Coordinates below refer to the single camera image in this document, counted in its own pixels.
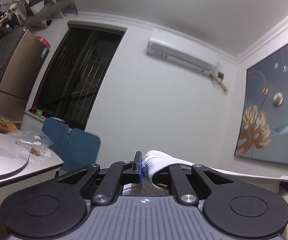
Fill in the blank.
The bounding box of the clear plastic bag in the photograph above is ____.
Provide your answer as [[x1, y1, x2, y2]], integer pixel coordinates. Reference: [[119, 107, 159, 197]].
[[15, 129, 53, 158]]

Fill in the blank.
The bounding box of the gold refrigerator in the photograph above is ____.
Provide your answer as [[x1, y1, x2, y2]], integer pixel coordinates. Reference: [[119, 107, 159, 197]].
[[0, 30, 48, 121]]

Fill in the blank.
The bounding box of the white table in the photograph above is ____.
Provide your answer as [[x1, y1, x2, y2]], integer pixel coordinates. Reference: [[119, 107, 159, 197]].
[[0, 132, 64, 205]]

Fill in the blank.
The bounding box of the blue chair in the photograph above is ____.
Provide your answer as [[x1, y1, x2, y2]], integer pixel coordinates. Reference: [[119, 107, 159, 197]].
[[42, 118, 101, 172]]

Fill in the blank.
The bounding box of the white garment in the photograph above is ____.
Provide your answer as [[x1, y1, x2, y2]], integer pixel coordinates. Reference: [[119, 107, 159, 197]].
[[121, 149, 288, 196]]

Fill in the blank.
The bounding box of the leaf wall painting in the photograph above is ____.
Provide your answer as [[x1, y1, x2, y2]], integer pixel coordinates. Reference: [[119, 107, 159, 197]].
[[235, 44, 288, 165]]

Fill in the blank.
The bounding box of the white air conditioner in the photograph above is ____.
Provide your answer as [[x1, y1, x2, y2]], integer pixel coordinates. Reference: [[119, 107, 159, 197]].
[[147, 29, 218, 75]]

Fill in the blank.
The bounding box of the dark window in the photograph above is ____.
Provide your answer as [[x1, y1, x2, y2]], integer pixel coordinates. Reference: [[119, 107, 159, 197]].
[[31, 21, 126, 129]]

